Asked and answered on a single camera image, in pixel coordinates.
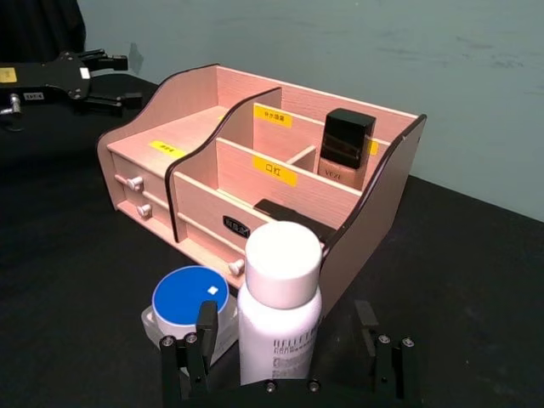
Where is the pink wooden desk organizer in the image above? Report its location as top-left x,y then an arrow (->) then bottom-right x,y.
96,63 -> 428,318

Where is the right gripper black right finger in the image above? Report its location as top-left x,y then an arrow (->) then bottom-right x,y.
354,299 -> 421,401

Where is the white bottle white cap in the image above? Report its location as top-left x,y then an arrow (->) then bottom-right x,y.
236,220 -> 323,386

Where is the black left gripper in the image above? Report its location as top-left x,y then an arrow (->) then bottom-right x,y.
0,48 -> 144,117

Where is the flat black compact case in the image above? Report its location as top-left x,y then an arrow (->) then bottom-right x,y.
253,198 -> 337,248

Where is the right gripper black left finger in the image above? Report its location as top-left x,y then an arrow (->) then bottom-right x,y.
159,300 -> 219,403

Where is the black table cloth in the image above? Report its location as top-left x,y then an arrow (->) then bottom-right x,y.
0,71 -> 544,408

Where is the person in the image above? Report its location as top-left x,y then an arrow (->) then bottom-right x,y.
0,0 -> 88,65

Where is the thin dark cable silver plug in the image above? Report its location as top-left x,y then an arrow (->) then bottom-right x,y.
0,93 -> 26,132

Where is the clear jar blue lid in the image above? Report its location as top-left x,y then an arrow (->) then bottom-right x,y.
140,265 -> 240,369

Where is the beige foundation bottle black cap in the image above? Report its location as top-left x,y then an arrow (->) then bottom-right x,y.
317,107 -> 377,190

